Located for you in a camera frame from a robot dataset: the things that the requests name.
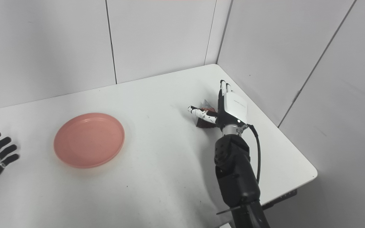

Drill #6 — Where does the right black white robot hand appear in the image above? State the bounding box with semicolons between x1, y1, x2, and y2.
188;80;248;131

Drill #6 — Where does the chocolate cake slice with fruit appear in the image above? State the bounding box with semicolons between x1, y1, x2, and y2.
196;99;218;128

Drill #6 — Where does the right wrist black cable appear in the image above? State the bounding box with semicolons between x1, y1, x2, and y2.
240;124;261;185

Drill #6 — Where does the pink round plate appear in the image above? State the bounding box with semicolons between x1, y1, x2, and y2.
54;113;125;169

